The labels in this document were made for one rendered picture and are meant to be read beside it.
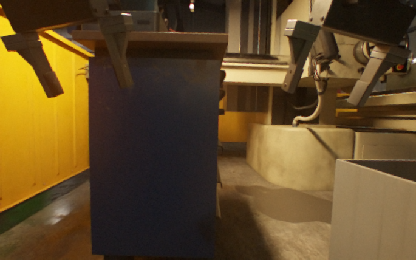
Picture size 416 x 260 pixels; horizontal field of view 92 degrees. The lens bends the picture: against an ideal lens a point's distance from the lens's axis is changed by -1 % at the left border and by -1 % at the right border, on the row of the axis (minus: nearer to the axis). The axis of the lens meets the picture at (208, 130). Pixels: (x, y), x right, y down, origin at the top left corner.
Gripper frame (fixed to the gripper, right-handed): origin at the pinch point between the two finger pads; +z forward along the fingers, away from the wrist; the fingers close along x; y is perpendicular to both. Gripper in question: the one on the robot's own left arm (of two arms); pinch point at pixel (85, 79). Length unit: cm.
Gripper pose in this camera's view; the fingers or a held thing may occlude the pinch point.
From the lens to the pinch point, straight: 40.3
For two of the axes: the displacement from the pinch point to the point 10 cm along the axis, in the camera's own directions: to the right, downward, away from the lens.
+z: 1.4, 8.8, 4.5
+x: -9.9, 0.9, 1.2
